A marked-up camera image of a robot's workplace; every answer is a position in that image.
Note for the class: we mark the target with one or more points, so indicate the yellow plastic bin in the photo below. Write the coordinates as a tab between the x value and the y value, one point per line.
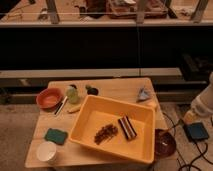
97	111

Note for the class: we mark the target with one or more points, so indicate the orange bowl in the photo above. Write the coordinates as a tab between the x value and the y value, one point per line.
49	98

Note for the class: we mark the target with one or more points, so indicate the dark metal cup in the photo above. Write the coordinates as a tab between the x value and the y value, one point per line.
92	91

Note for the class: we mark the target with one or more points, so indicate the black pedal box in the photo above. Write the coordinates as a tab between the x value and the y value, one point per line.
196	132

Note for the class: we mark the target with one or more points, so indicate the knife with dark handle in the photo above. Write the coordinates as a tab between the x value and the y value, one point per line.
61	106

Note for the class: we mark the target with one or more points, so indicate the wooden table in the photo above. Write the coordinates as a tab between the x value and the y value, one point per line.
73	154

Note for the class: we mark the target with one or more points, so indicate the grey crumpled cloth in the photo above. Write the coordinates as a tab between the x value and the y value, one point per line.
143	95

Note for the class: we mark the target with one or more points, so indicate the brown crumb pile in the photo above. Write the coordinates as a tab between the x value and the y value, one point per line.
106	132

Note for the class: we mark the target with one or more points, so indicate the dark brown bowl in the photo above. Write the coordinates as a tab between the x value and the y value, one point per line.
165	145

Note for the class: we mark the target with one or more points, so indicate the yellow banana toy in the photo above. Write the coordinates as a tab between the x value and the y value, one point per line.
74	109

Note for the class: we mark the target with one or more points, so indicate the green plastic bottle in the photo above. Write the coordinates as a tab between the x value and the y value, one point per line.
72	95

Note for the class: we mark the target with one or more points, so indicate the white cup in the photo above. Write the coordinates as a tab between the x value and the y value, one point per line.
46	152

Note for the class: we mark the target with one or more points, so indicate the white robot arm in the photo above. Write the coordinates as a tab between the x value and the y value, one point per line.
202	104

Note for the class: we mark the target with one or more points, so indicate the green sponge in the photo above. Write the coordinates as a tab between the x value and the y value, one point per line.
55	135

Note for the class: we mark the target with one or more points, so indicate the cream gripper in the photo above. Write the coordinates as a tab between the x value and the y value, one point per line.
189	117

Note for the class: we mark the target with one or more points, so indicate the striped brown block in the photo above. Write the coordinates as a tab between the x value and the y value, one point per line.
127	128

